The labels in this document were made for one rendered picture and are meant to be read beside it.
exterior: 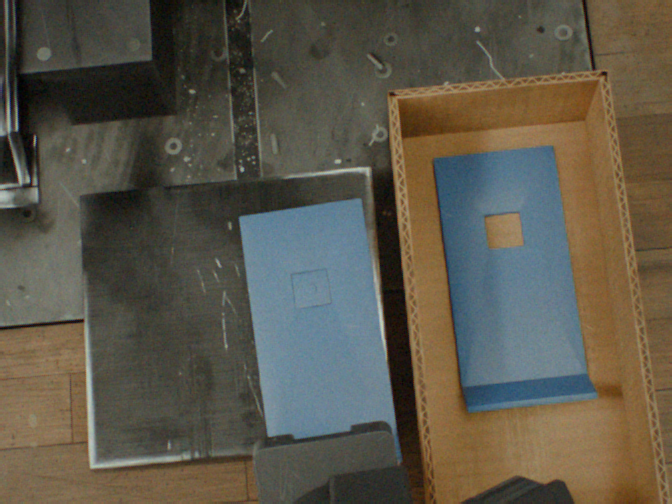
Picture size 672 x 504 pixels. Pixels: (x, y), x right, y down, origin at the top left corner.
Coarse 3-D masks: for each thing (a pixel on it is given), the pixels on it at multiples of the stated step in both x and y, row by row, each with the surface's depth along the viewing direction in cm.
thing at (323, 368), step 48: (288, 240) 76; (336, 240) 76; (288, 288) 76; (336, 288) 76; (288, 336) 75; (336, 336) 75; (288, 384) 74; (336, 384) 74; (384, 384) 74; (288, 432) 74; (336, 432) 74
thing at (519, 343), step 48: (480, 192) 78; (528, 192) 78; (480, 240) 77; (528, 240) 77; (480, 288) 77; (528, 288) 77; (480, 336) 76; (528, 336) 76; (576, 336) 76; (480, 384) 75; (528, 384) 75; (576, 384) 74
